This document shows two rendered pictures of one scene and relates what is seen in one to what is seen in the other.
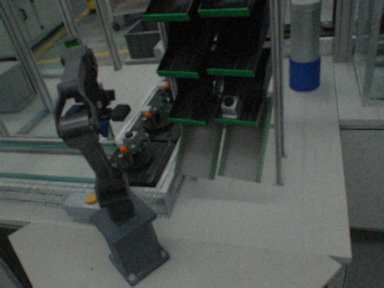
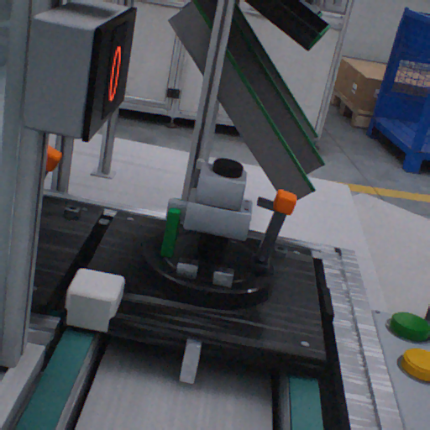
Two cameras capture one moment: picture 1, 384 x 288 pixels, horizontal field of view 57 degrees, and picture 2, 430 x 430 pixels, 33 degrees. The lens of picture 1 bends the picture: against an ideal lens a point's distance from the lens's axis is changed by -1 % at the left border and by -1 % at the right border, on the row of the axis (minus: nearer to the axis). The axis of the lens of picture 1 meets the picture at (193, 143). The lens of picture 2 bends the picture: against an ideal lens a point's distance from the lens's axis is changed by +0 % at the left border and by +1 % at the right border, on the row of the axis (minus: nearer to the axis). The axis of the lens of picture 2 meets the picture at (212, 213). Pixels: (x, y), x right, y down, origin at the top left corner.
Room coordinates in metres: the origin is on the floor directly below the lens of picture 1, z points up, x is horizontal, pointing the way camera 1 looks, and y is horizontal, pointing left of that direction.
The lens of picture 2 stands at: (1.37, 0.85, 1.31)
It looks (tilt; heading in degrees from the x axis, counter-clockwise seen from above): 22 degrees down; 249
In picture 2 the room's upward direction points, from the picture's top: 12 degrees clockwise
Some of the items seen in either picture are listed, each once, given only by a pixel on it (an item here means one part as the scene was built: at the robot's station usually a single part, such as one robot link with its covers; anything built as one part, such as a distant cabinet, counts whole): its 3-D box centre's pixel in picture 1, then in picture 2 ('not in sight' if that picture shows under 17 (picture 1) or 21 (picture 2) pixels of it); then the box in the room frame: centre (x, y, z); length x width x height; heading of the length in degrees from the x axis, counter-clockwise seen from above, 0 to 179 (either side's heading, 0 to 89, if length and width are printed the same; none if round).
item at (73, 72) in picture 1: (77, 85); not in sight; (0.79, 0.24, 1.45); 0.29 x 0.08 x 0.11; 4
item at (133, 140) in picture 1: (131, 139); (212, 193); (1.13, 0.22, 1.06); 0.08 x 0.04 x 0.07; 159
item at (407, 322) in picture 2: not in sight; (408, 329); (0.92, 0.32, 0.96); 0.04 x 0.04 x 0.02
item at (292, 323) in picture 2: (137, 162); (205, 281); (1.12, 0.22, 0.96); 0.24 x 0.24 x 0.02; 69
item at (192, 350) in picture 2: not in sight; (190, 360); (1.16, 0.34, 0.95); 0.01 x 0.01 x 0.04; 69
